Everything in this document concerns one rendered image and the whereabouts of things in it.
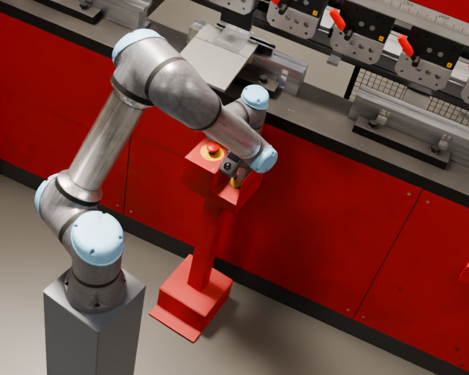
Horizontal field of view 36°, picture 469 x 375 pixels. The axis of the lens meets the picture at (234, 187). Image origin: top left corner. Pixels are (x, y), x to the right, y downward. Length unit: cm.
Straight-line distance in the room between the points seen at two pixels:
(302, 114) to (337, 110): 12
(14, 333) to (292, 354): 100
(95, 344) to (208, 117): 64
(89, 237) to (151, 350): 106
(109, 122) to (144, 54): 18
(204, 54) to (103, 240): 76
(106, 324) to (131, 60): 64
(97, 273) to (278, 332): 121
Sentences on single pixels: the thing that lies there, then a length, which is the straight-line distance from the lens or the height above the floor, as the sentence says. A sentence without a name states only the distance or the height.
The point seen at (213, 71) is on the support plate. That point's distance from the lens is 210.
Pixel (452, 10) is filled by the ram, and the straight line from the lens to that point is 200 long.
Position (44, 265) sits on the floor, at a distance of 282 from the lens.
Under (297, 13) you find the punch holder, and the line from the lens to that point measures 211.
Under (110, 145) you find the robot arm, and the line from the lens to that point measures 162.
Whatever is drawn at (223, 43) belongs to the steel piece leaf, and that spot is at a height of 102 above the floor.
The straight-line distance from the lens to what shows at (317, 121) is 222.
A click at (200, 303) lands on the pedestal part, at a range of 261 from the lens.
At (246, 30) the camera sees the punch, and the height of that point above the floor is 103.
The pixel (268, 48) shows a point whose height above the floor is 100.
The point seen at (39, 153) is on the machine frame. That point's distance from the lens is 288.
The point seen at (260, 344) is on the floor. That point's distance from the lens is 270.
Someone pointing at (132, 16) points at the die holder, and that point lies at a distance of 240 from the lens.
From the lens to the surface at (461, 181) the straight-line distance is 222.
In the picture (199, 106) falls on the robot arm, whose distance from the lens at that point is 150.
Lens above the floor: 229
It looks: 46 degrees down
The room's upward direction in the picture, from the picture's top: 14 degrees clockwise
